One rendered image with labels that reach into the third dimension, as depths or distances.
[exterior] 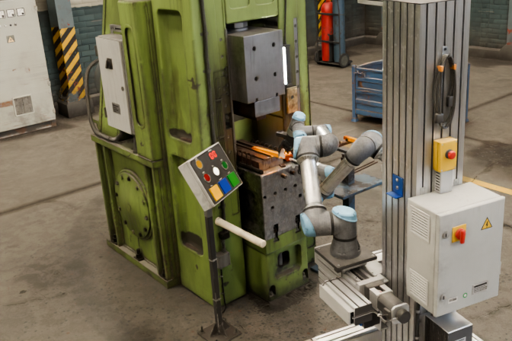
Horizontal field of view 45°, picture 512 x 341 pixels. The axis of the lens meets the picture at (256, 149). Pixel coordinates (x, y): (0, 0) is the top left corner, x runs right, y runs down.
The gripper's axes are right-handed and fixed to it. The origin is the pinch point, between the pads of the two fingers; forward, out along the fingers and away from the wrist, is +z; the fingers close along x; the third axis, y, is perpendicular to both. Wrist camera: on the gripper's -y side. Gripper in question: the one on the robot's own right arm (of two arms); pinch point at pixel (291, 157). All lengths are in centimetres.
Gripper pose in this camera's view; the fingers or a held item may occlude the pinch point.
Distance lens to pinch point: 380.0
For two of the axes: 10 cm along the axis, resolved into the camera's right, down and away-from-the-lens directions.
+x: 7.7, -2.6, 5.8
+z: -6.3, -2.0, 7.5
